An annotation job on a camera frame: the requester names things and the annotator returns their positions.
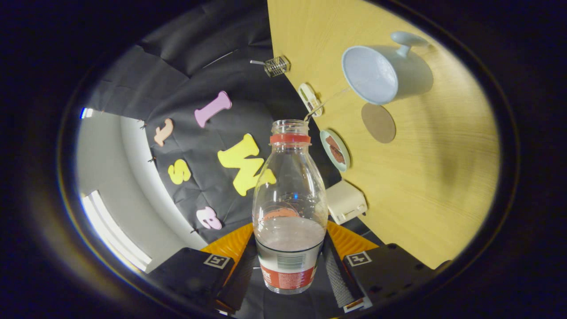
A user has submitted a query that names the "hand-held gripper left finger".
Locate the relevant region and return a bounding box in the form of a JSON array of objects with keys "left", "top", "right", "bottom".
[{"left": 148, "top": 222, "right": 260, "bottom": 315}]

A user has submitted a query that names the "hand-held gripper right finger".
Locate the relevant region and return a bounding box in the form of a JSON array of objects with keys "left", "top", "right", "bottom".
[{"left": 322, "top": 220, "right": 437, "bottom": 314}]

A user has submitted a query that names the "clear juice bottle red label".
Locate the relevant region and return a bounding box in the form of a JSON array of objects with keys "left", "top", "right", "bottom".
[{"left": 252, "top": 119, "right": 329, "bottom": 295}]

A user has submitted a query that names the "brown round coaster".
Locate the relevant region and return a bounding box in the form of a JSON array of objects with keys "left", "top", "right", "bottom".
[{"left": 361, "top": 103, "right": 396, "bottom": 144}]

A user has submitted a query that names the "light blue cup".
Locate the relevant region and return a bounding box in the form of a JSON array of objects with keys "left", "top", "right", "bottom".
[{"left": 341, "top": 31, "right": 435, "bottom": 105}]

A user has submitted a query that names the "white toaster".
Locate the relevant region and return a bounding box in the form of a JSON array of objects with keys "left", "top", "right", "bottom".
[{"left": 326, "top": 179, "right": 368, "bottom": 226}]

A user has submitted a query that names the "light green plate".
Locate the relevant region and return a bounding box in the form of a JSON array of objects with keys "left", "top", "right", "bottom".
[{"left": 320, "top": 129, "right": 351, "bottom": 172}]

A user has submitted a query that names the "wooden table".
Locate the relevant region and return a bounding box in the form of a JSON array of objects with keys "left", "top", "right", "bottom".
[{"left": 267, "top": 0, "right": 501, "bottom": 270}]

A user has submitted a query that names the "large ceiling light panel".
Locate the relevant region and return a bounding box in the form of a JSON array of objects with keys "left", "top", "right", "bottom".
[{"left": 80, "top": 191, "right": 153, "bottom": 272}]

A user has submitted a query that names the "white divided sauce dish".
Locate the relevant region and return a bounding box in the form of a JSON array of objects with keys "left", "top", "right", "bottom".
[{"left": 298, "top": 83, "right": 322, "bottom": 117}]

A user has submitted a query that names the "wire mesh utensil holder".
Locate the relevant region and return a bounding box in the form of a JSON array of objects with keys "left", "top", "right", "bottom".
[{"left": 264, "top": 55, "right": 291, "bottom": 78}]

